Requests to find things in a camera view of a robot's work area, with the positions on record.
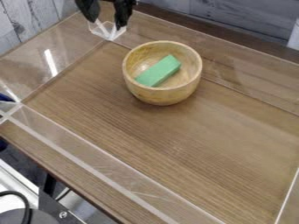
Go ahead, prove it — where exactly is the light brown wooden bowl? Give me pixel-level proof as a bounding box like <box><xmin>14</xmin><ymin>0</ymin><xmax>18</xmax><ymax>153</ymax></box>
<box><xmin>122</xmin><ymin>40</ymin><xmax>203</xmax><ymax>106</ymax></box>

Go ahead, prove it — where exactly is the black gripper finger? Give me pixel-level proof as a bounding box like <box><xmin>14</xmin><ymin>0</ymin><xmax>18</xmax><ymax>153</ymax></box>
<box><xmin>75</xmin><ymin>0</ymin><xmax>100</xmax><ymax>23</ymax></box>
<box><xmin>114</xmin><ymin>0</ymin><xmax>138</xmax><ymax>30</ymax></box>

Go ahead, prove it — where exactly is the black cable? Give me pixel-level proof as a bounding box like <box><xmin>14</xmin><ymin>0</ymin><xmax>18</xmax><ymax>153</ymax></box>
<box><xmin>0</xmin><ymin>191</ymin><xmax>34</xmax><ymax>224</ymax></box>

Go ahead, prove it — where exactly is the black table leg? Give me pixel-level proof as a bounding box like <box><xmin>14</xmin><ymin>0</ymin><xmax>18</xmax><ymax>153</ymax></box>
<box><xmin>43</xmin><ymin>174</ymin><xmax>58</xmax><ymax>197</ymax></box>

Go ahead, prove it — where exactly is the clear acrylic enclosure wall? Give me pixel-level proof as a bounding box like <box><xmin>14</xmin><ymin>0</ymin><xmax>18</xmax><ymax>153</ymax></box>
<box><xmin>0</xmin><ymin>5</ymin><xmax>299</xmax><ymax>224</ymax></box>

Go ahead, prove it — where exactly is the black metal bracket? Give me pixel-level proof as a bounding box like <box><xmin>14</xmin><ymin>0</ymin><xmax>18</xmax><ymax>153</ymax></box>
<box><xmin>39</xmin><ymin>192</ymin><xmax>87</xmax><ymax>224</ymax></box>

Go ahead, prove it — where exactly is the green rectangular block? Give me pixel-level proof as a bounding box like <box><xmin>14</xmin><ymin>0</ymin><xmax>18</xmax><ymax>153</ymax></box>
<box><xmin>135</xmin><ymin>55</ymin><xmax>182</xmax><ymax>88</ymax></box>

